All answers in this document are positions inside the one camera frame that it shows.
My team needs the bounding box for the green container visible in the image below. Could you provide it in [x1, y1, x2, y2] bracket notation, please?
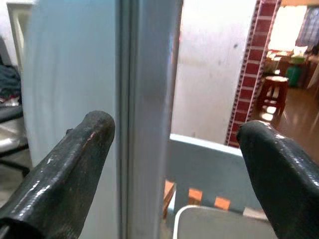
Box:
[285, 64, 304, 88]

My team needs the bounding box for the checkered hanging cloth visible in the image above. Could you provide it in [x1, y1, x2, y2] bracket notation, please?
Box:
[295, 6, 319, 47]

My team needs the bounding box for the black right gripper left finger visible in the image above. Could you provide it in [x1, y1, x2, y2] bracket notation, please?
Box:
[0, 110, 116, 239]

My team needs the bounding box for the cluttered wooden table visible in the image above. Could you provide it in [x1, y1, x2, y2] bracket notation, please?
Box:
[264, 48, 319, 88]

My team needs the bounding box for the red brick pillar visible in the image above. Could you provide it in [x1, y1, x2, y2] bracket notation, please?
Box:
[225, 0, 283, 148]

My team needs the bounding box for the red plastic stool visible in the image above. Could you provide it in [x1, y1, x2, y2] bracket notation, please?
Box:
[256, 75, 290, 117]

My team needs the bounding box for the white door frame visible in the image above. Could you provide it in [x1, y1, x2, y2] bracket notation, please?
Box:
[6, 1, 33, 75]

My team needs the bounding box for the light blue plastic chair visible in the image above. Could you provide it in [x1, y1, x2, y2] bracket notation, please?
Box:
[166, 133, 263, 215]

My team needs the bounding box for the white fridge door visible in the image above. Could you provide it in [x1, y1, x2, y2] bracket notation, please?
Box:
[128, 0, 184, 239]

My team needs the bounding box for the dark clothes pile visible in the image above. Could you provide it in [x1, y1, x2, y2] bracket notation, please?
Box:
[0, 64, 22, 101]

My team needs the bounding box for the white fridge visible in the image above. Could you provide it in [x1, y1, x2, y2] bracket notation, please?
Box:
[21, 0, 130, 239]

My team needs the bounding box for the white plastic tray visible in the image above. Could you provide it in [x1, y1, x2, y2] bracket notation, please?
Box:
[172, 205, 279, 239]

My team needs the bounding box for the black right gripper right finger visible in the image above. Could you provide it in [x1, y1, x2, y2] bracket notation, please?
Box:
[236, 120, 319, 239]

